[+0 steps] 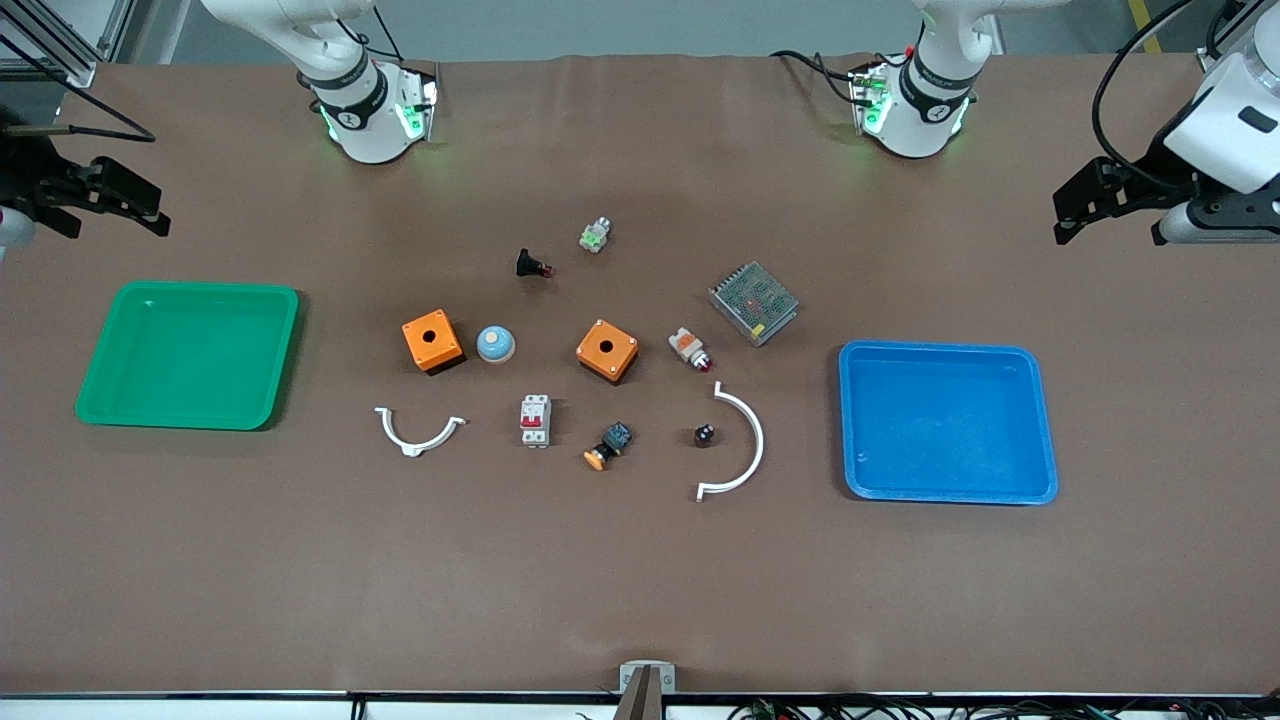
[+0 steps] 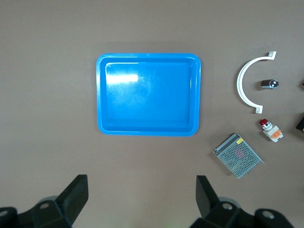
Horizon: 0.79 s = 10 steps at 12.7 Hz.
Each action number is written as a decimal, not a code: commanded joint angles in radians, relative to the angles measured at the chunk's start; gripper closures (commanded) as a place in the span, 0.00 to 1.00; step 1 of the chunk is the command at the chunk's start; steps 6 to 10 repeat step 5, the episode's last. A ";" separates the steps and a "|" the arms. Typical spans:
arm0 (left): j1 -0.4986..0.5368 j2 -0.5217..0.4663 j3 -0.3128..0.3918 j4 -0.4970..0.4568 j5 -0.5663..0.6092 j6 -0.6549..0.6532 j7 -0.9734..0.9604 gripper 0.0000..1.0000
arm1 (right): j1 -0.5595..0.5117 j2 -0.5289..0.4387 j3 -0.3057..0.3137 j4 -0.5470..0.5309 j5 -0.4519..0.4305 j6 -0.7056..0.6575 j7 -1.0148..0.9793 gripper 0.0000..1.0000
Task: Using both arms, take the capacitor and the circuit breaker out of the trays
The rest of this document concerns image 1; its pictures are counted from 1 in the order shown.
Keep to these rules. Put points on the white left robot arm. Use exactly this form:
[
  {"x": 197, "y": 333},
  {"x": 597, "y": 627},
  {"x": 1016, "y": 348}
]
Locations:
[{"x": 925, "y": 120}]

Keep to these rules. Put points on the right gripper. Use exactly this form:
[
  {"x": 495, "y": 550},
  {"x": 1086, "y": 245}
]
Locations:
[{"x": 32, "y": 178}]

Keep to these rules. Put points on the red white indicator lamp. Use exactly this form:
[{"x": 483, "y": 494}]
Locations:
[{"x": 686, "y": 345}]

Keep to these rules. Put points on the blue dome buzzer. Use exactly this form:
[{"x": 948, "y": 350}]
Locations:
[{"x": 497, "y": 350}]

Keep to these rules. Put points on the orange push-button enclosure box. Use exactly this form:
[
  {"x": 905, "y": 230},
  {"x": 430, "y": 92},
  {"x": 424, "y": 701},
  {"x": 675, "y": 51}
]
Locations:
[
  {"x": 620, "y": 345},
  {"x": 445, "y": 330}
]

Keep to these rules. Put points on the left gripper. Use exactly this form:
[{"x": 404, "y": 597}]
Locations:
[{"x": 1147, "y": 171}]

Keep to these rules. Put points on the white red circuit breaker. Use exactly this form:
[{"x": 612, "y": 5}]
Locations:
[{"x": 535, "y": 425}]

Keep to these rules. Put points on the brown table mat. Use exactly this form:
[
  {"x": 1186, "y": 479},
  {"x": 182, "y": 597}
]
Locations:
[{"x": 640, "y": 580}]

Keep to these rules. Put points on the yellow mushroom push button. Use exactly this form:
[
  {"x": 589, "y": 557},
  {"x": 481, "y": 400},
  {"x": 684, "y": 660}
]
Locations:
[{"x": 597, "y": 459}]

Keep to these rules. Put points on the green white contact block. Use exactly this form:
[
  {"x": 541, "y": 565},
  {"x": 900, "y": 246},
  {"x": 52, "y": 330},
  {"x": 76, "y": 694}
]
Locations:
[{"x": 594, "y": 238}]

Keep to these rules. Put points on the green plastic tray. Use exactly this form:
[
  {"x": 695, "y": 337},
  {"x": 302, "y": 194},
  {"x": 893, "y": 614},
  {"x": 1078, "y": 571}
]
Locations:
[{"x": 190, "y": 360}]

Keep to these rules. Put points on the grey metal bracket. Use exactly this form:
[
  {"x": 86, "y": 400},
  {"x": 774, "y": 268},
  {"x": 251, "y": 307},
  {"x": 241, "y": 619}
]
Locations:
[{"x": 628, "y": 678}]

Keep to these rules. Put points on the small black capacitor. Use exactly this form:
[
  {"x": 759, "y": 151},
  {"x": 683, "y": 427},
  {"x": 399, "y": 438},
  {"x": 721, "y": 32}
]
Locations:
[{"x": 705, "y": 436}]

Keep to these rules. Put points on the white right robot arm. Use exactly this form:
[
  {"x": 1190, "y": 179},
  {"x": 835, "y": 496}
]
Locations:
[{"x": 370, "y": 130}]

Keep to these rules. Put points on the small black red switch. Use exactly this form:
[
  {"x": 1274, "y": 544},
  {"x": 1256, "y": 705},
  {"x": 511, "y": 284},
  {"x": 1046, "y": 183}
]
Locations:
[{"x": 525, "y": 263}]

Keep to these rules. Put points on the small white pipe clamp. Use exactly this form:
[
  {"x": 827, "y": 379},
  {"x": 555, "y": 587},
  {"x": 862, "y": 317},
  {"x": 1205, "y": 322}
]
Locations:
[{"x": 410, "y": 447}]

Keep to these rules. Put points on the metal mesh power supply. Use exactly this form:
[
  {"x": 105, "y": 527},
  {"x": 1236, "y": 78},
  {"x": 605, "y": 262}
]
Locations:
[{"x": 755, "y": 305}]

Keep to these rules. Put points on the blue plastic tray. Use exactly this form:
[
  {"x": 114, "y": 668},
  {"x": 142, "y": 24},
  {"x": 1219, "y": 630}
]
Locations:
[{"x": 950, "y": 430}]

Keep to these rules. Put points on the large white pipe clamp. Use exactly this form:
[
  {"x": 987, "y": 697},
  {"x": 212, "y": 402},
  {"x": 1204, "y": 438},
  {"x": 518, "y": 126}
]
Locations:
[{"x": 757, "y": 440}]

